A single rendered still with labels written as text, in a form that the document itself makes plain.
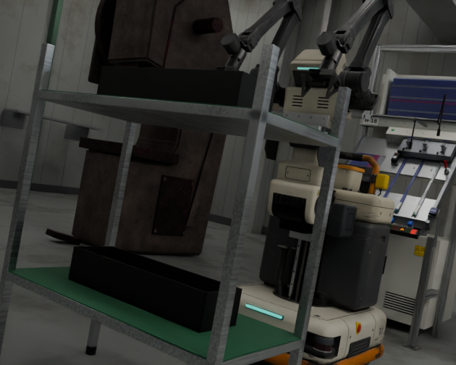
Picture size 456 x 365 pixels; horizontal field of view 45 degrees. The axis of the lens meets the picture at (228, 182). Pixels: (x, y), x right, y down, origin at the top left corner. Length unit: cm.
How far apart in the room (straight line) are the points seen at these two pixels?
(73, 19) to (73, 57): 60
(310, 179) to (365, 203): 30
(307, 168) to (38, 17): 712
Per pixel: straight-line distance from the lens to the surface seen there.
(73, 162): 951
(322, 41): 201
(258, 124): 128
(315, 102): 238
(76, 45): 943
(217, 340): 133
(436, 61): 770
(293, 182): 238
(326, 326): 226
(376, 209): 250
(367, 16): 227
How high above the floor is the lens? 78
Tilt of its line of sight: 1 degrees down
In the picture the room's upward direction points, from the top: 10 degrees clockwise
